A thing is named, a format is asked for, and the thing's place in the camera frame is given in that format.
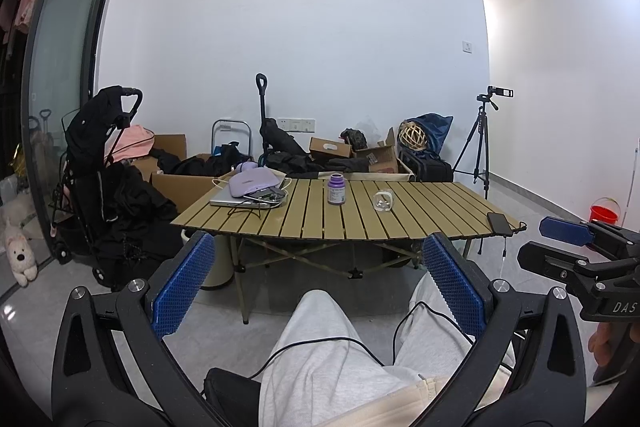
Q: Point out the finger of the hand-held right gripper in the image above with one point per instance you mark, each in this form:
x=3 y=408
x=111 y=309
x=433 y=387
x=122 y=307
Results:
x=565 y=230
x=547 y=263

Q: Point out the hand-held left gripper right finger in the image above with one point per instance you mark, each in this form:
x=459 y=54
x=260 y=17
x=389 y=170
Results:
x=454 y=288

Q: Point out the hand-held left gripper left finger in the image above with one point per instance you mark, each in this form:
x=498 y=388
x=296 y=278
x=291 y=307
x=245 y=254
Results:
x=182 y=287

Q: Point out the person's right hand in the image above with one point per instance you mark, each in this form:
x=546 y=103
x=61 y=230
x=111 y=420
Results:
x=601 y=347

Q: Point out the white waste bin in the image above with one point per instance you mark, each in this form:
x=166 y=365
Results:
x=217 y=269

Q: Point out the red bucket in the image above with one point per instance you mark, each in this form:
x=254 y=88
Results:
x=604 y=213

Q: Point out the person's right leg grey pants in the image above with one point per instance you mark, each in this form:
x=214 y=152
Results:
x=430 y=337

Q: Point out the person's leg grey pants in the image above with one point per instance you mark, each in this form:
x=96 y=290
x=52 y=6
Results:
x=430 y=337
x=320 y=357

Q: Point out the black smartphone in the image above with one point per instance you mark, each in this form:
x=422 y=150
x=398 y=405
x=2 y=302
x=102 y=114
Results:
x=500 y=223

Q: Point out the slatted folding camping table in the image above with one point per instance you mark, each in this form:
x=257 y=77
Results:
x=425 y=212

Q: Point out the silver laptop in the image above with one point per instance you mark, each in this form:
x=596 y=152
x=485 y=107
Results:
x=225 y=201

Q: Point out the large open cardboard box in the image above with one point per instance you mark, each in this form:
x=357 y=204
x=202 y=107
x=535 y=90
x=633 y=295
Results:
x=182 y=189

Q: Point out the clear glass jar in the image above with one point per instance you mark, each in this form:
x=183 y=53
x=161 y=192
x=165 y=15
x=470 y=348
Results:
x=383 y=201

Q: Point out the black stroller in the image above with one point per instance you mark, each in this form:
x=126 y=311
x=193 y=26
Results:
x=107 y=202

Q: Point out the black bag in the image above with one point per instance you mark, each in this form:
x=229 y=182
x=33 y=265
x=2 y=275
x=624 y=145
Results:
x=232 y=394

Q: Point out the pile of black clothes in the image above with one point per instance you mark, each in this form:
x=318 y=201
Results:
x=200 y=166

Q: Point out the black suitcase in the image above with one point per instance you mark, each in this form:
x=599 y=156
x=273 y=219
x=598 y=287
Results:
x=430 y=168

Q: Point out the lavender pouch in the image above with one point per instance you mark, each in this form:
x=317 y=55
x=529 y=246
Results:
x=252 y=183

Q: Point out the cream jacket hem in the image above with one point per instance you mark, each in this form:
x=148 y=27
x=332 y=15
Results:
x=400 y=402

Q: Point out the black tripod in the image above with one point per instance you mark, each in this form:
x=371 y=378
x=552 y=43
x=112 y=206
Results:
x=481 y=132

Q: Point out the small lavender case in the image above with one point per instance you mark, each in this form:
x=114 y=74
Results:
x=246 y=167

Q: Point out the tall cardboard box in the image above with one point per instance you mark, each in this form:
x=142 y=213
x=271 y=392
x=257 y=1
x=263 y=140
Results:
x=170 y=146

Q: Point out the person's left leg grey pants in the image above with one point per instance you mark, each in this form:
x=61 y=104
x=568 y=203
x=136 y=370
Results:
x=320 y=357

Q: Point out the purple bottle with label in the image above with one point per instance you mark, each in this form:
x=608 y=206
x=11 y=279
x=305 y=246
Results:
x=336 y=192

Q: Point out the pink cloth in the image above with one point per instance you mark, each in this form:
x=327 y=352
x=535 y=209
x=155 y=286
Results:
x=131 y=143

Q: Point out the woven rattan ball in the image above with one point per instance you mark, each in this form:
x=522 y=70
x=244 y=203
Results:
x=412 y=137

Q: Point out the blue fabric bag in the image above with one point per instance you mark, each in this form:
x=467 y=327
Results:
x=440 y=129

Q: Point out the white plush toy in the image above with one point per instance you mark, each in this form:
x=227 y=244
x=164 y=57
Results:
x=19 y=252

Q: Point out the dark camouflage bag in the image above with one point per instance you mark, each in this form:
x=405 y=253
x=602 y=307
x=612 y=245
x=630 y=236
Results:
x=355 y=138

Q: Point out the brown tissue box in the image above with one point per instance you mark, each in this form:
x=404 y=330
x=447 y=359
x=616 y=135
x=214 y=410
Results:
x=330 y=148

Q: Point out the glass sliding door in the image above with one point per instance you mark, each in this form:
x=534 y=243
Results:
x=65 y=57

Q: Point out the hanging pink clothes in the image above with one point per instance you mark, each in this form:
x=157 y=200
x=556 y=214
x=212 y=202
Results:
x=25 y=2

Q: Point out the black video camera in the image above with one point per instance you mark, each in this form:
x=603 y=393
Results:
x=495 y=94

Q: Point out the grey metal folding frame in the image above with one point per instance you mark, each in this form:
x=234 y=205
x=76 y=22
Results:
x=231 y=127

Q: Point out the white wall socket strip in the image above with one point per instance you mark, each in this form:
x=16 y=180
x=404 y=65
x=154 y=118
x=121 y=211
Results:
x=297 y=125

